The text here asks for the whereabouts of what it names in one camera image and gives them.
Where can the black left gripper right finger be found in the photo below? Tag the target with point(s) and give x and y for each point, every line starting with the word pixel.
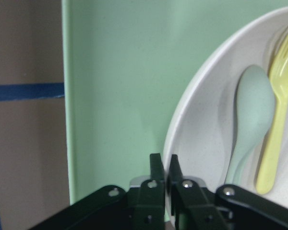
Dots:
pixel 191 203

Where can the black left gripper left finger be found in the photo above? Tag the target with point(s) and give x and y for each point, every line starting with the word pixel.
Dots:
pixel 146 198

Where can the white round plate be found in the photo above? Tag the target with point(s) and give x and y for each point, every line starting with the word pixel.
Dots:
pixel 202 131

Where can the yellow plastic fork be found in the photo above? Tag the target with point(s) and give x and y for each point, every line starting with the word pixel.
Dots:
pixel 278 76

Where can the pale green plastic spoon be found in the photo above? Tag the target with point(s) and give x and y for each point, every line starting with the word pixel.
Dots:
pixel 255 106

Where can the light green plastic tray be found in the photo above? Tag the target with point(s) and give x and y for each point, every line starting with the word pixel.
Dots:
pixel 126 65

